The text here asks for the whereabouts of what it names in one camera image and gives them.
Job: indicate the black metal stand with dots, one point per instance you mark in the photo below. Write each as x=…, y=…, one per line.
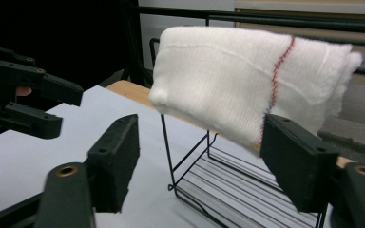
x=133, y=47

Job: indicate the black metal rail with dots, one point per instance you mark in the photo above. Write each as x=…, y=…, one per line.
x=266, y=20

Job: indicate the white knitted cloth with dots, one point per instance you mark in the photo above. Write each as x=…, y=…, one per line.
x=218, y=79

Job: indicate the dark curtain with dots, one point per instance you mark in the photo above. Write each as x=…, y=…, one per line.
x=60, y=28

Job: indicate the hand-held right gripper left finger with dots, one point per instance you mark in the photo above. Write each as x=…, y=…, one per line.
x=115, y=164

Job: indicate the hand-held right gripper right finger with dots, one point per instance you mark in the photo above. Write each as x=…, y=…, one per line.
x=297, y=161

